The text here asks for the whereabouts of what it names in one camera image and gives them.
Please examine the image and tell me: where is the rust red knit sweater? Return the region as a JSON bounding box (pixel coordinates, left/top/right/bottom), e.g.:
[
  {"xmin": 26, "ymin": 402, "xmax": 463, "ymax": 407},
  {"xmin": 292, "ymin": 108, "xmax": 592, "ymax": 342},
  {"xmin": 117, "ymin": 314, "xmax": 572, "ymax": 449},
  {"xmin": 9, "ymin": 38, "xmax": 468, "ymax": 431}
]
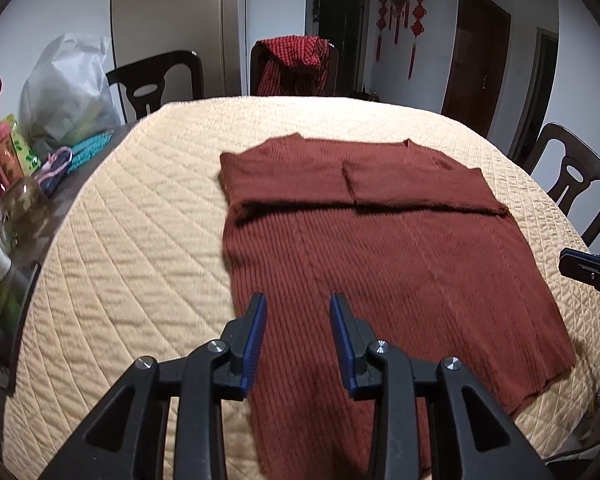
[{"xmin": 220, "ymin": 134, "xmax": 576, "ymax": 479}]

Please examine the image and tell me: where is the dark wooden chair right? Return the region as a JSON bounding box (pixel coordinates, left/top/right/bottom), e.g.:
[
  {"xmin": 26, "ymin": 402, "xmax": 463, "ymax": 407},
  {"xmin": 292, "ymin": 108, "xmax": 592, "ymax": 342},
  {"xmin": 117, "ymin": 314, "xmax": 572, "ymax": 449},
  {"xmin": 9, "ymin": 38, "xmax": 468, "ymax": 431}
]
[{"xmin": 522, "ymin": 122, "xmax": 600, "ymax": 246}]

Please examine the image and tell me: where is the dark wooden chair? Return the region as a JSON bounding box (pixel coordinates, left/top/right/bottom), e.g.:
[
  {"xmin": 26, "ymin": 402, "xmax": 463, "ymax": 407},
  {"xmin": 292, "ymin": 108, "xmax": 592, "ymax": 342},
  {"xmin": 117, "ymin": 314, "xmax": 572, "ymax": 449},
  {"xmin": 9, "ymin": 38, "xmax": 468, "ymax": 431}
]
[
  {"xmin": 249, "ymin": 37, "xmax": 340, "ymax": 98},
  {"xmin": 522, "ymin": 122, "xmax": 600, "ymax": 246},
  {"xmin": 106, "ymin": 50, "xmax": 204, "ymax": 119}
]

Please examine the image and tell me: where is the cream quilted bed cover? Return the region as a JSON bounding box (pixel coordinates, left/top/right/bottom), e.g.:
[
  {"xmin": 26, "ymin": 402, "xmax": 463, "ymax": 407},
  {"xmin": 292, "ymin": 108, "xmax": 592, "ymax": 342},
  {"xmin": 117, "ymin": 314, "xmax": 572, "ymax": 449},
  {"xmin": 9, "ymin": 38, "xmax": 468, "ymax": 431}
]
[{"xmin": 3, "ymin": 96, "xmax": 600, "ymax": 479}]

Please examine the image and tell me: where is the glass jar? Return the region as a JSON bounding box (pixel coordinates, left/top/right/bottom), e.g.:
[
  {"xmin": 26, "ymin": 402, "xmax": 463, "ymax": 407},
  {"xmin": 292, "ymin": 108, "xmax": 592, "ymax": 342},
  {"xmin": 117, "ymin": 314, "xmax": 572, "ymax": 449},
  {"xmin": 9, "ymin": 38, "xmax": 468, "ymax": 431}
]
[{"xmin": 0, "ymin": 177, "xmax": 48, "ymax": 248}]

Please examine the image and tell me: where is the dark wooden door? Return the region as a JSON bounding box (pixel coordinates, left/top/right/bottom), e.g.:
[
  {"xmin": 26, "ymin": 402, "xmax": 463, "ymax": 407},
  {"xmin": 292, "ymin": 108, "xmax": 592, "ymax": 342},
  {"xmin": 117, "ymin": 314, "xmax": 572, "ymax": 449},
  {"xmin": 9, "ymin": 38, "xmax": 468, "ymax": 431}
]
[{"xmin": 441, "ymin": 0, "xmax": 510, "ymax": 138}]

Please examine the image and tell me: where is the teal knitted item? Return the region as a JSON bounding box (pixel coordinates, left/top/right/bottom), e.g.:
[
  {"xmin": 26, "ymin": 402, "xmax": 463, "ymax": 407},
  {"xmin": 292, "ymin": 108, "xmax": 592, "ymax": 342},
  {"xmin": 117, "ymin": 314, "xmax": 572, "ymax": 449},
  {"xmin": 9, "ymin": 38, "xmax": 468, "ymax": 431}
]
[{"xmin": 67, "ymin": 131, "xmax": 112, "ymax": 174}]

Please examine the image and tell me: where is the green patterned package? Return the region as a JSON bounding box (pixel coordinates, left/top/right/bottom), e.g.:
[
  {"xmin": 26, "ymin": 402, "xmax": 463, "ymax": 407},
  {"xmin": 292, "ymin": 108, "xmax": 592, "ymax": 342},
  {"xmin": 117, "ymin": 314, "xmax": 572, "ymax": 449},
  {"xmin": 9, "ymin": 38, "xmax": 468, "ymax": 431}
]
[{"xmin": 6, "ymin": 114, "xmax": 41, "ymax": 176}]

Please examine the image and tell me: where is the red Chinese knot decoration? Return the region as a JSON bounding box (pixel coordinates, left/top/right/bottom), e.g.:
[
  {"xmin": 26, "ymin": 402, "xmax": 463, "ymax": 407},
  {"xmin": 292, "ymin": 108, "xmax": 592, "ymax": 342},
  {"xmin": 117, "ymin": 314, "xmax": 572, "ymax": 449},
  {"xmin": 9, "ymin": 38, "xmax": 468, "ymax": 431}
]
[{"xmin": 375, "ymin": 0, "xmax": 427, "ymax": 79}]

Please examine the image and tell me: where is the white plastic bag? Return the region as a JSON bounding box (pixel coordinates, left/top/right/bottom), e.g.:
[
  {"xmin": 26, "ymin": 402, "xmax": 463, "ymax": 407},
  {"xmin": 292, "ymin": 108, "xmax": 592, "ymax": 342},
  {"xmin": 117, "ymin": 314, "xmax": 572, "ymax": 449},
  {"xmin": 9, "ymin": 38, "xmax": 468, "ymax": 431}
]
[{"xmin": 19, "ymin": 34, "xmax": 121, "ymax": 158}]

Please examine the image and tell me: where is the dark wooden chair left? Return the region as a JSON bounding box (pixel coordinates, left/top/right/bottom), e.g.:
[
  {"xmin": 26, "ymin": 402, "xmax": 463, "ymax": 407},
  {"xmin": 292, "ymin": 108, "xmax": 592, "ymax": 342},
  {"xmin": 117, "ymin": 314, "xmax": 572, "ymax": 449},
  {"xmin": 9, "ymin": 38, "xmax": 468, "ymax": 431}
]
[{"xmin": 106, "ymin": 50, "xmax": 204, "ymax": 119}]

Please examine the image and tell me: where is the red checkered garment on chair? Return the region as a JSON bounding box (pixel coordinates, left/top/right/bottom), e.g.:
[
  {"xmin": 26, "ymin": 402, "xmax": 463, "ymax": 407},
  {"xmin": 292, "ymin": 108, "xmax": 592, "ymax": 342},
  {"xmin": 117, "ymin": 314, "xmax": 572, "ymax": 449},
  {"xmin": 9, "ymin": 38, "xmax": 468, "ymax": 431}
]
[{"xmin": 255, "ymin": 34, "xmax": 332, "ymax": 98}]

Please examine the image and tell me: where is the dark wooden chair middle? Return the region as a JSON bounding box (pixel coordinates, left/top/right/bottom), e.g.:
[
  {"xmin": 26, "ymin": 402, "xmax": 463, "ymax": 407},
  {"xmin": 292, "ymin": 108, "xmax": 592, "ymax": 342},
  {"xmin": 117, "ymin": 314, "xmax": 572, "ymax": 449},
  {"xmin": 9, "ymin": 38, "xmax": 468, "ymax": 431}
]
[{"xmin": 249, "ymin": 37, "xmax": 340, "ymax": 98}]

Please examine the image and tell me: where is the grey wardrobe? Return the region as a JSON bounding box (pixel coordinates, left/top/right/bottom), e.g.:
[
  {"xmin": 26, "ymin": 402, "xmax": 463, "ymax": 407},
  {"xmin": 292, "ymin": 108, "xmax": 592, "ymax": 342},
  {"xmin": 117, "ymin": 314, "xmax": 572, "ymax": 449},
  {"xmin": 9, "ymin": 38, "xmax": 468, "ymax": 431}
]
[{"xmin": 110, "ymin": 0, "xmax": 242, "ymax": 98}]

